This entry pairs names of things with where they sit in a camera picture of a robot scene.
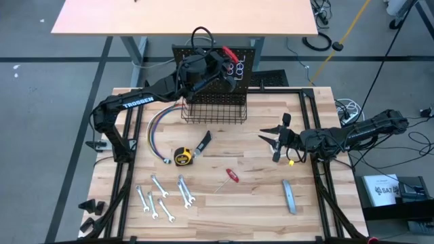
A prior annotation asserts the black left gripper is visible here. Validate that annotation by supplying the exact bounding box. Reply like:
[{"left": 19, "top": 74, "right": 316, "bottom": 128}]
[{"left": 203, "top": 49, "right": 237, "bottom": 93}]

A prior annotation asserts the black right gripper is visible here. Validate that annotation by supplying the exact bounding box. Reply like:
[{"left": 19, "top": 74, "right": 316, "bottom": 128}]
[{"left": 258, "top": 113, "right": 307, "bottom": 163}]

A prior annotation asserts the black grey utility knife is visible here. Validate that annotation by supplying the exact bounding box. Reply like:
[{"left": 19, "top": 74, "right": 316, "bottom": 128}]
[{"left": 192, "top": 129, "right": 214, "bottom": 159}]

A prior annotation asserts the yellow black tape measure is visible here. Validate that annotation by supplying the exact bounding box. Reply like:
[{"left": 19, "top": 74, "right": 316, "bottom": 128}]
[{"left": 173, "top": 146, "right": 195, "bottom": 167}]

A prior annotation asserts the grey desk leg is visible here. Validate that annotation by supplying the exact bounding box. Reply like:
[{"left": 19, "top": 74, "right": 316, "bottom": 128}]
[
  {"left": 120, "top": 36, "right": 150, "bottom": 88},
  {"left": 250, "top": 36, "right": 267, "bottom": 73}
]

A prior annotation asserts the black metal pegboard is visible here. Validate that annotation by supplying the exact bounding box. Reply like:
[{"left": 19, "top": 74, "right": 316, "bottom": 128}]
[{"left": 172, "top": 44, "right": 257, "bottom": 106}]

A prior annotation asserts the black mesh panel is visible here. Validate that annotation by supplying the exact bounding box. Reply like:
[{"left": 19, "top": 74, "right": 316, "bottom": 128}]
[{"left": 250, "top": 69, "right": 290, "bottom": 88}]

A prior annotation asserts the light wood desk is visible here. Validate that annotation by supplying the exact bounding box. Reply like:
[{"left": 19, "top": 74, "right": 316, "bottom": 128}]
[{"left": 50, "top": 0, "right": 319, "bottom": 37}]

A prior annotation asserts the white booklet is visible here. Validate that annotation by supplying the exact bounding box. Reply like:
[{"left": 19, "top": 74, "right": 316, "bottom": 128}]
[{"left": 361, "top": 173, "right": 402, "bottom": 208}]

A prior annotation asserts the black side table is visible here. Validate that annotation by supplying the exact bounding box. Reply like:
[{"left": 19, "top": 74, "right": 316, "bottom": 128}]
[{"left": 354, "top": 174, "right": 434, "bottom": 222}]

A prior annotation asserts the black box device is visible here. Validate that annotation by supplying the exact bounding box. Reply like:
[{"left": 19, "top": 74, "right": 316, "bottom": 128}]
[{"left": 397, "top": 175, "right": 432, "bottom": 204}]

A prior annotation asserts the black cable with yellow tag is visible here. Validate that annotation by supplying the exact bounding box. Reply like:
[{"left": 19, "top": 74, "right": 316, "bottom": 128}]
[{"left": 284, "top": 147, "right": 309, "bottom": 167}]

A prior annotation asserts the black looped gripper cable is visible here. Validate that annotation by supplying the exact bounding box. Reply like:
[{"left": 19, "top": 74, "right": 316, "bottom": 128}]
[{"left": 190, "top": 26, "right": 216, "bottom": 57}]

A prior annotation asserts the black aluminium frame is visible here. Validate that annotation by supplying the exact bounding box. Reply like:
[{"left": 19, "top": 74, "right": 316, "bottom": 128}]
[{"left": 78, "top": 79, "right": 374, "bottom": 244}]

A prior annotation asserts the black wire basket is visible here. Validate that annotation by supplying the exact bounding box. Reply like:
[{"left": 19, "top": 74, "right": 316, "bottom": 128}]
[{"left": 180, "top": 94, "right": 248, "bottom": 125}]

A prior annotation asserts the grey network cable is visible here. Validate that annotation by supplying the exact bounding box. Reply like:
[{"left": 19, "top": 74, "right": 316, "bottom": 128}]
[{"left": 131, "top": 35, "right": 217, "bottom": 70}]

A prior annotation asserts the black coiled cable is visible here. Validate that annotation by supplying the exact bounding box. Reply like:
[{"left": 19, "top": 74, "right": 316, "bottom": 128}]
[{"left": 302, "top": 31, "right": 334, "bottom": 53}]

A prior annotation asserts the multicoloured cable bundle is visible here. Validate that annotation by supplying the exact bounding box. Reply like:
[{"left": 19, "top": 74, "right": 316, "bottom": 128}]
[{"left": 145, "top": 102, "right": 186, "bottom": 166}]

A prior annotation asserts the yellow strap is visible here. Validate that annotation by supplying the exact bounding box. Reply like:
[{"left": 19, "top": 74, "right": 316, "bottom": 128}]
[{"left": 308, "top": 0, "right": 374, "bottom": 86}]

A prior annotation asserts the long black floor cable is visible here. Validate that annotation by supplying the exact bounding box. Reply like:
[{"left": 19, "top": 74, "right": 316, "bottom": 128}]
[{"left": 359, "top": 0, "right": 420, "bottom": 113}]

